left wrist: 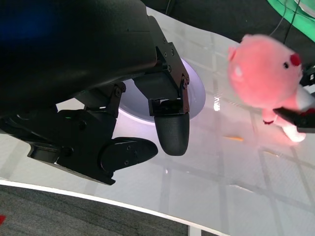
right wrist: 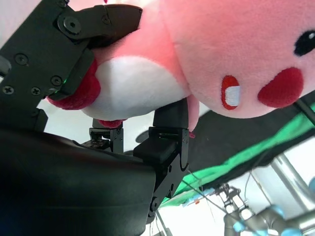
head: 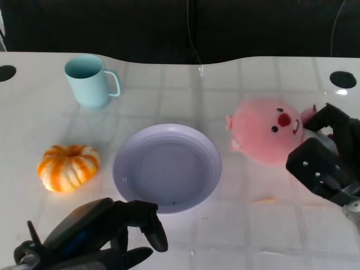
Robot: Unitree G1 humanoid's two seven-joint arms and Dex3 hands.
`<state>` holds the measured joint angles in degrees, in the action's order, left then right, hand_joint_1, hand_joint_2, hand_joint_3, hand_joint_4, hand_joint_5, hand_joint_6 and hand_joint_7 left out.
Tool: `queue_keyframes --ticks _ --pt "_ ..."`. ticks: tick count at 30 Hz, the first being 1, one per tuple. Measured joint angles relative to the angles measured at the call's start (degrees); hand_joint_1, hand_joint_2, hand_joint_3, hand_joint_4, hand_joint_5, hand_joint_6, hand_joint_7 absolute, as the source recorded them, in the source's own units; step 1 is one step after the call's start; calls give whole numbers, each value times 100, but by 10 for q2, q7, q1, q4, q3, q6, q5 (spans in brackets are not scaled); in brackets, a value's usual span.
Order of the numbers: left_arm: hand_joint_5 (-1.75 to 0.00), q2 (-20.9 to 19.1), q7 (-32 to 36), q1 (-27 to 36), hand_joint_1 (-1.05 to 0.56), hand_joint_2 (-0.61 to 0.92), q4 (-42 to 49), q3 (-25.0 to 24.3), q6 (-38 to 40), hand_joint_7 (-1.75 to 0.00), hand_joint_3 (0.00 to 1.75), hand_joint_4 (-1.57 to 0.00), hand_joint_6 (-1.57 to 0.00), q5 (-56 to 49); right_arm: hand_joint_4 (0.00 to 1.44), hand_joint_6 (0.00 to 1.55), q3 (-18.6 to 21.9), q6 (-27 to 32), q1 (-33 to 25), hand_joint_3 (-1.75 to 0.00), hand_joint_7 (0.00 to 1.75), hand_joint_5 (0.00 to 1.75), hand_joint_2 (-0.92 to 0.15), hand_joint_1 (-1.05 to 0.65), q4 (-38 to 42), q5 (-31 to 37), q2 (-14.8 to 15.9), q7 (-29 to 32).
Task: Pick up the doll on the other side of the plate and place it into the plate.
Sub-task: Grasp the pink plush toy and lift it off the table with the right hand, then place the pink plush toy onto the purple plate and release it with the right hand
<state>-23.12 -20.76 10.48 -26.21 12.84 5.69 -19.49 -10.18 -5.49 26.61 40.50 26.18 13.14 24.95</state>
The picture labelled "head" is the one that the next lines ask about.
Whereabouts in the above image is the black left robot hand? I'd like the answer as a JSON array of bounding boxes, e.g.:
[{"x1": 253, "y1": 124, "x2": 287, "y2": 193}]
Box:
[{"x1": 26, "y1": 197, "x2": 169, "y2": 270}]

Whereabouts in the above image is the orange and white pumpkin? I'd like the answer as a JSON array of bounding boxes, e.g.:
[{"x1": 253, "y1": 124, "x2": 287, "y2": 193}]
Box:
[{"x1": 36, "y1": 144, "x2": 101, "y2": 193}]

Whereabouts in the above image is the black backdrop cloth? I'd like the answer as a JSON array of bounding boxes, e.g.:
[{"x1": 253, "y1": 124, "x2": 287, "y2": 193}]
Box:
[{"x1": 0, "y1": 0, "x2": 360, "y2": 66}]

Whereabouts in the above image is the light teal mug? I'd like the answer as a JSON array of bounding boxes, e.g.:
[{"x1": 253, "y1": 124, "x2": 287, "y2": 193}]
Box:
[{"x1": 64, "y1": 54, "x2": 123, "y2": 110}]

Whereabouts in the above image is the black table grommet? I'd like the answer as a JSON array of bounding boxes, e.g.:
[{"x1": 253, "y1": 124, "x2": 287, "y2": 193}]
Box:
[
  {"x1": 328, "y1": 71, "x2": 358, "y2": 88},
  {"x1": 0, "y1": 65, "x2": 16, "y2": 83}
]

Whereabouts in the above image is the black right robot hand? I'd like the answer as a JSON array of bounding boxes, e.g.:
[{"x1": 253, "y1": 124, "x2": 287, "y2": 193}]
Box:
[{"x1": 285, "y1": 102, "x2": 360, "y2": 209}]

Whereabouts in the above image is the thin black cable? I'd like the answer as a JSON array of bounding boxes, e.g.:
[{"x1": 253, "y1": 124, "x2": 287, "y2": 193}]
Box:
[{"x1": 186, "y1": 0, "x2": 204, "y2": 65}]

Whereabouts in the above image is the thin grey cable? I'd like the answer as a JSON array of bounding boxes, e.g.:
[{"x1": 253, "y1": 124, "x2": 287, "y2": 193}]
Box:
[{"x1": 331, "y1": 0, "x2": 348, "y2": 58}]

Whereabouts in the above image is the pink plush pig doll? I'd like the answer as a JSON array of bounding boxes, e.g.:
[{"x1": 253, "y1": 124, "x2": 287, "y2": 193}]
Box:
[{"x1": 226, "y1": 98, "x2": 319, "y2": 169}]

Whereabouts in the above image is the lilac round plate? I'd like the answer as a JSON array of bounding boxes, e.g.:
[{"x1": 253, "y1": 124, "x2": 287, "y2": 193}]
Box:
[{"x1": 112, "y1": 123, "x2": 223, "y2": 215}]

